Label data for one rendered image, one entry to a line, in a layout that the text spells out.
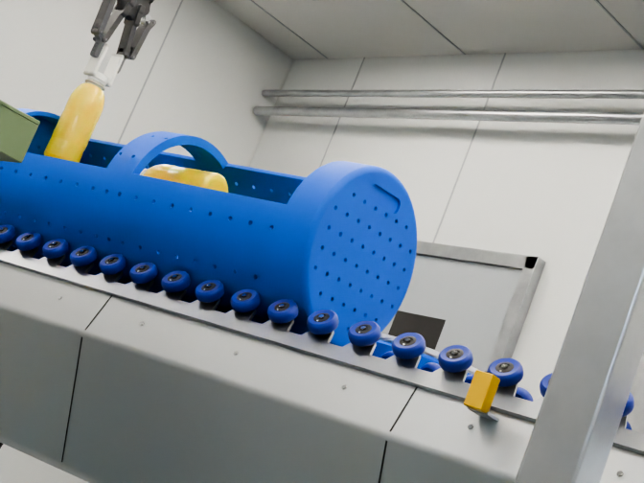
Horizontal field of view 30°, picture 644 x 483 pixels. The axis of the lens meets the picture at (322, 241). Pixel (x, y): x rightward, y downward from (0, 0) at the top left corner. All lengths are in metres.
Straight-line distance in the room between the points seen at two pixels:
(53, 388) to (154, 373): 0.23
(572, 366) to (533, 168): 5.09
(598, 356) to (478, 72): 5.72
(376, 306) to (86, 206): 0.53
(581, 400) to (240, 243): 0.75
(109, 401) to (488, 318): 4.21
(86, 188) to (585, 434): 1.13
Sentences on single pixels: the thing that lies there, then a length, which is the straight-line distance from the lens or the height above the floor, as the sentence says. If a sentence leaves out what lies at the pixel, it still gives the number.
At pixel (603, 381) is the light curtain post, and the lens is 1.20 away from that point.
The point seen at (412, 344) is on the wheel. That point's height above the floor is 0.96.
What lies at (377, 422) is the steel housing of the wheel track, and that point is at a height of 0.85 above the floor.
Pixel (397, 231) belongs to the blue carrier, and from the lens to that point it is 1.89.
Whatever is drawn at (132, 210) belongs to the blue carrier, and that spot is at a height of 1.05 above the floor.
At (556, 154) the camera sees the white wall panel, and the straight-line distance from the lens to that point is 6.24.
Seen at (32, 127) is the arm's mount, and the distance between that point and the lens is 1.69.
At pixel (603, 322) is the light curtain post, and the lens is 1.22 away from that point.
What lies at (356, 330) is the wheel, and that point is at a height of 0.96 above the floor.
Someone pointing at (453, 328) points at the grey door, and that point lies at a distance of 6.08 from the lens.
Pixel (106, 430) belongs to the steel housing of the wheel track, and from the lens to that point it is 1.90.
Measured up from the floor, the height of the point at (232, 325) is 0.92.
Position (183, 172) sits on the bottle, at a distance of 2.09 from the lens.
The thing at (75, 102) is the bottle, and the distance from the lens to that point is 2.37.
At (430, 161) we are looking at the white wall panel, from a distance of 6.77.
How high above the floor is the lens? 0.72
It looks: 12 degrees up
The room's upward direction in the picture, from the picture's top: 22 degrees clockwise
